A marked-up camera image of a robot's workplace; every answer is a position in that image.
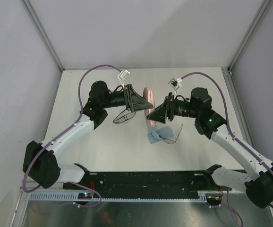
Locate left controller board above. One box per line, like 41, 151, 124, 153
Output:
78, 192, 93, 200

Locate thin wire frame glasses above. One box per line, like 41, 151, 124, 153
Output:
157, 124, 183, 145

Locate black frame glasses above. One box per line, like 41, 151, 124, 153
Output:
113, 110, 136, 124

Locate right controller board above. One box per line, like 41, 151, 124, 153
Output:
206, 194, 222, 206

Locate controller board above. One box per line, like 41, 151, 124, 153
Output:
206, 194, 222, 206
78, 192, 93, 200

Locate grey slotted cable duct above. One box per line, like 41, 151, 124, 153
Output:
27, 190, 210, 203

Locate right aluminium frame post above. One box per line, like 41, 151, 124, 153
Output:
227, 0, 273, 74

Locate pink glasses case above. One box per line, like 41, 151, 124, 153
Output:
142, 87, 158, 129

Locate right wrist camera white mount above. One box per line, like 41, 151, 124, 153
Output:
168, 78, 182, 92

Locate blue cleaning cloth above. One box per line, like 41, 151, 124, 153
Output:
146, 126, 175, 144

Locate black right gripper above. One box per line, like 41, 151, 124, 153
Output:
147, 92, 200, 123

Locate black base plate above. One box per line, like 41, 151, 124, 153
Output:
63, 170, 231, 200

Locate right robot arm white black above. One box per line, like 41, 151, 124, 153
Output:
147, 87, 273, 208

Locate left aluminium frame post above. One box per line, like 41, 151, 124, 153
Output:
20, 0, 64, 72

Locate aluminium frame post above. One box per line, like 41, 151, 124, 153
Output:
227, 0, 273, 74
20, 0, 64, 72

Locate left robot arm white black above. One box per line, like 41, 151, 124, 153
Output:
23, 81, 153, 189

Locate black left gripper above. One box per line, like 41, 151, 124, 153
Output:
101, 85, 153, 113

